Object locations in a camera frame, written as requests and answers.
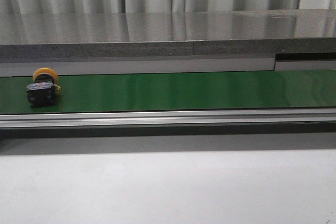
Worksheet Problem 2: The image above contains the yellow black push button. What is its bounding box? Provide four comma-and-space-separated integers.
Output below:
26, 68, 61, 108

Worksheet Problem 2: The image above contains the aluminium conveyor front rail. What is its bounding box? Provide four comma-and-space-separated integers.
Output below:
1, 108, 335, 130

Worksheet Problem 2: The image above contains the grey conveyor back rail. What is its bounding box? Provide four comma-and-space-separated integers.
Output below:
1, 53, 335, 77

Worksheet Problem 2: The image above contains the green conveyor belt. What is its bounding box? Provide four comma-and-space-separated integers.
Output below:
1, 70, 335, 114

